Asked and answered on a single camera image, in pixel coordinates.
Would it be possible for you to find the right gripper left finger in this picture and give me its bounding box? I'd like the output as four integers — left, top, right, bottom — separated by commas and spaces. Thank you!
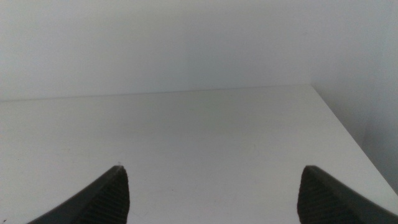
26, 165, 131, 224

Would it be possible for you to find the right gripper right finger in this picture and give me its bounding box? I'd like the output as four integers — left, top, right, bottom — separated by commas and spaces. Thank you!
297, 165, 398, 224

